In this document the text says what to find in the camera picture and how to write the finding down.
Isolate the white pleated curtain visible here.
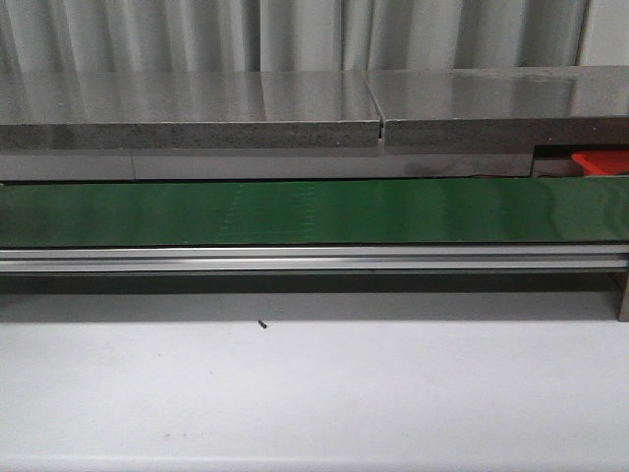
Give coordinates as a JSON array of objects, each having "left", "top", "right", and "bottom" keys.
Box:
[{"left": 1, "top": 1, "right": 589, "bottom": 73}]

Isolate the aluminium conveyor frame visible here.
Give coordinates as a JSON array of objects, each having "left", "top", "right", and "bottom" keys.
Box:
[{"left": 1, "top": 243, "right": 628, "bottom": 321}]

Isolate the grey stone counter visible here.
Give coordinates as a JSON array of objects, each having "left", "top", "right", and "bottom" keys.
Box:
[{"left": 1, "top": 66, "right": 628, "bottom": 182}]

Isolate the red plastic bin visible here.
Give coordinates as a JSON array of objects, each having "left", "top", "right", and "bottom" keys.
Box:
[{"left": 571, "top": 150, "right": 629, "bottom": 176}]

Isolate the green conveyor belt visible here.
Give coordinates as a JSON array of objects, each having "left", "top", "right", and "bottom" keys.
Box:
[{"left": 1, "top": 177, "right": 628, "bottom": 249}]

